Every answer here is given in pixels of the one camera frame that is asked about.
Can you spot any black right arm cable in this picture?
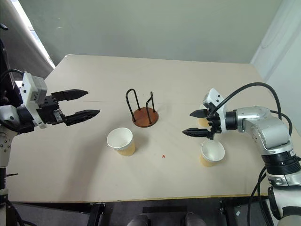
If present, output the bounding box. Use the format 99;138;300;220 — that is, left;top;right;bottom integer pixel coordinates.
211;82;294;140

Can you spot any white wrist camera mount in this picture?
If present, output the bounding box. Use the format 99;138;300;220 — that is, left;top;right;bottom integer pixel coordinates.
18;72;48;129
201;88;227;114

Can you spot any yellow paper cup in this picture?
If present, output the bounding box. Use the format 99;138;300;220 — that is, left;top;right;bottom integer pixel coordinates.
197;104;210;128
199;140;226;168
106;127;136;157

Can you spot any black table frame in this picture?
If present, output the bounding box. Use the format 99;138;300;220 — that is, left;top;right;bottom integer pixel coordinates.
9;194;275;226

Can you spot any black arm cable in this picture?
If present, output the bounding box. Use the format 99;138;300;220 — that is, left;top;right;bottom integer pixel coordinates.
0;68;25;81
211;82;294;140

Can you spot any black flat bar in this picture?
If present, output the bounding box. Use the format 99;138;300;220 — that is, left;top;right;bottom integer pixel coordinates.
142;206;188;214

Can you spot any wooden base wire cup holder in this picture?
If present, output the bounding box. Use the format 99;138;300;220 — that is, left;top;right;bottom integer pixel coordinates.
125;88;160;129

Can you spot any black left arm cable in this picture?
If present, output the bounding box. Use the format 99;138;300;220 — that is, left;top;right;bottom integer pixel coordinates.
0;68;25;81

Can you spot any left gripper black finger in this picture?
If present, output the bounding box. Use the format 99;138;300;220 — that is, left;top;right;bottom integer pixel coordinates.
63;109;101;127
51;89;89;102

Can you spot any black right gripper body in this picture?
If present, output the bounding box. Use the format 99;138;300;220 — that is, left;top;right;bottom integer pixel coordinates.
206;103;223;141

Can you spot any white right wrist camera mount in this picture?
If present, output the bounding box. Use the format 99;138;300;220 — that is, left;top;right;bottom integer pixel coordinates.
201;88;227;114

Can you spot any black robot body cable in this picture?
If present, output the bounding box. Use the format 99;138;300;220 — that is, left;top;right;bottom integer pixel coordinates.
248;166;269;226

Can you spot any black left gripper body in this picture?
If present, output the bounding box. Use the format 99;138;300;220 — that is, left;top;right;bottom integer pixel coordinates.
36;95;68;126

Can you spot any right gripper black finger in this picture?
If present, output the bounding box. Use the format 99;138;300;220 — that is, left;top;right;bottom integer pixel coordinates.
190;108;209;119
182;128;211;138

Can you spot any dark rounded shape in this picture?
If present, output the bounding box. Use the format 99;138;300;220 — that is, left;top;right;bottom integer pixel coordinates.
127;212;151;226
184;212;204;226

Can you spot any black equipment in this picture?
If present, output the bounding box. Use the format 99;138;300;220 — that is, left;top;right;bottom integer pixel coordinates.
0;23;21;107

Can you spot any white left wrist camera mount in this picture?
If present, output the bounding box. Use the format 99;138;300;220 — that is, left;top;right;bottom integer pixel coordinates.
18;72;48;129

